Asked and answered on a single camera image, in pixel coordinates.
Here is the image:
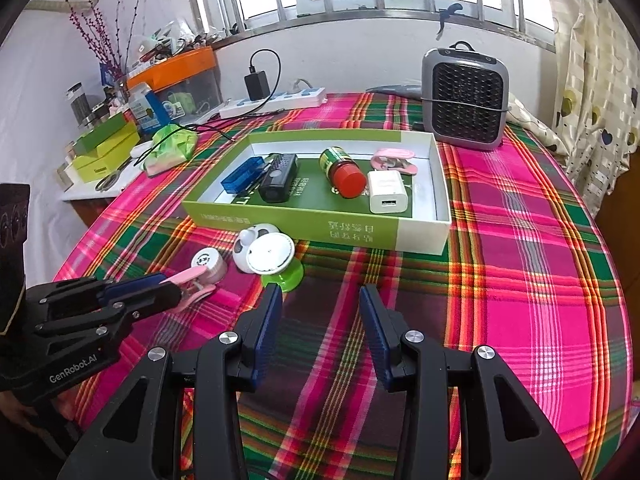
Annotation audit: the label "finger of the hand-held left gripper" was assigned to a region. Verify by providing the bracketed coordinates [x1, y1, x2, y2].
[34, 282, 182, 337]
[27, 273, 169, 306]

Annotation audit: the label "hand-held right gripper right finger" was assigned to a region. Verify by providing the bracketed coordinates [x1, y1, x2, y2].
[358, 283, 584, 480]

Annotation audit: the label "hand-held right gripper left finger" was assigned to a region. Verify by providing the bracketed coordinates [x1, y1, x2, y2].
[57, 283, 284, 480]

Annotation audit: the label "pink stapler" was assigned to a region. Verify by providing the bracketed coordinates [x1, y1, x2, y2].
[159, 265, 219, 314]

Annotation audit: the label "green cardboard box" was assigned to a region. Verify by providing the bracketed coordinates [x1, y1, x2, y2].
[180, 128, 453, 256]

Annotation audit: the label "white usb charger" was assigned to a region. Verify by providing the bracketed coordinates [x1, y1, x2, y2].
[367, 169, 407, 215]

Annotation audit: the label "black rectangular button device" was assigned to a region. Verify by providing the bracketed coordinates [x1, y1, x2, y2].
[258, 153, 300, 205]

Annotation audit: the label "blue translucent usb device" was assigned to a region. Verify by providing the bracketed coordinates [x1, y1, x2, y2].
[220, 155, 266, 195]

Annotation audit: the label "brown jar green label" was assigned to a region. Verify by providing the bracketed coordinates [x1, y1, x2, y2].
[319, 146, 367, 200]

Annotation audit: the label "white round printed container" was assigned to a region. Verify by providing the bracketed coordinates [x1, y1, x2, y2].
[190, 248, 227, 284]

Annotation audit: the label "white round cap green base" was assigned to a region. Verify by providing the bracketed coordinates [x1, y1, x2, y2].
[245, 233, 305, 294]

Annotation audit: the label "white round panda toy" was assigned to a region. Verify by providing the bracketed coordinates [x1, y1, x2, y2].
[232, 223, 281, 274]

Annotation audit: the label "scissors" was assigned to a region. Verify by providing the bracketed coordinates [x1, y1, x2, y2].
[94, 168, 124, 194]

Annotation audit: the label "plaid cloth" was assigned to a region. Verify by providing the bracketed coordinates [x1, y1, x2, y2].
[52, 91, 632, 480]

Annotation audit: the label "stack of green boxes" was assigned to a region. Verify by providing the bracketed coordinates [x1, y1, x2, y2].
[64, 112, 141, 186]

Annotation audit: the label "green tissue packet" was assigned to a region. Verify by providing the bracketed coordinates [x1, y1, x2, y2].
[137, 123, 199, 177]

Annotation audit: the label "blue white carton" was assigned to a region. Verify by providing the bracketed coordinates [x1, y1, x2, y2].
[128, 84, 171, 136]

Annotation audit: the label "pink clip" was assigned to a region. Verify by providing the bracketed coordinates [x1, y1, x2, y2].
[370, 148, 419, 176]

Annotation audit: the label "glass jar black lid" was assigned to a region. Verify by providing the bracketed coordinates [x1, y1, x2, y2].
[64, 82, 94, 126]

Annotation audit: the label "orange lidded plastic bin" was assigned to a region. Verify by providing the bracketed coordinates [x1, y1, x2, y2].
[126, 45, 222, 127]

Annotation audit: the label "white power strip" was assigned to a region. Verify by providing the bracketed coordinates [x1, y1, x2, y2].
[219, 86, 328, 120]

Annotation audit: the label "black power adapter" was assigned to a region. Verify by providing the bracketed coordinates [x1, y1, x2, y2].
[243, 62, 271, 102]

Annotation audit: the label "grey desktop heater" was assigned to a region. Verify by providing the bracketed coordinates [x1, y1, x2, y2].
[421, 42, 510, 152]

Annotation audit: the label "red flower branches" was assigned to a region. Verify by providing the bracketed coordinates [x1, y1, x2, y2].
[64, 0, 152, 92]

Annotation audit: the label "patterned curtain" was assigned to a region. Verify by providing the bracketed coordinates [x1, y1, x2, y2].
[542, 0, 640, 217]

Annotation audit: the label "black adapter cable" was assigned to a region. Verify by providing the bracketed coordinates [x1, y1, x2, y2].
[185, 49, 283, 143]

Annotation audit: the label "black strap on window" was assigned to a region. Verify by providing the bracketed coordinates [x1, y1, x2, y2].
[436, 3, 464, 37]

